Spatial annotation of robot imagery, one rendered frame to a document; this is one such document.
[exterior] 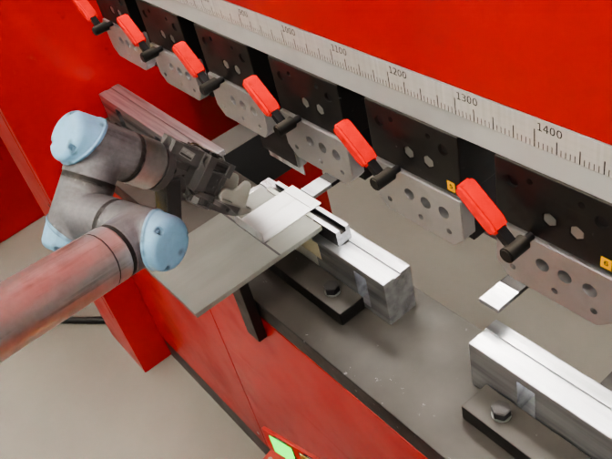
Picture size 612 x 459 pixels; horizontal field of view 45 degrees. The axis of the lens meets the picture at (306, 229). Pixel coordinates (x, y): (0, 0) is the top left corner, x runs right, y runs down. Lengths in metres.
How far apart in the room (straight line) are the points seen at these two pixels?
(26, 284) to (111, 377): 1.74
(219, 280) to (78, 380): 1.48
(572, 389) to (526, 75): 0.48
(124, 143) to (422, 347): 0.56
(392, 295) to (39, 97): 1.11
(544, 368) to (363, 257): 0.35
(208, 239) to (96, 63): 0.82
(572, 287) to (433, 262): 1.79
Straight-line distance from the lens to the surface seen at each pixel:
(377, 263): 1.22
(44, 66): 1.96
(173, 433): 2.36
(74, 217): 1.03
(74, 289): 0.89
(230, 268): 1.24
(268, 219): 1.30
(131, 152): 1.07
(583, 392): 1.04
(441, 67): 0.78
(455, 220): 0.90
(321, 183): 1.35
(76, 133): 1.03
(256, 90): 1.06
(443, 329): 1.23
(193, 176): 1.16
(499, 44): 0.72
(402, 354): 1.21
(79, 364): 2.69
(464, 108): 0.79
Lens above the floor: 1.81
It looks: 40 degrees down
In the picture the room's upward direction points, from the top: 15 degrees counter-clockwise
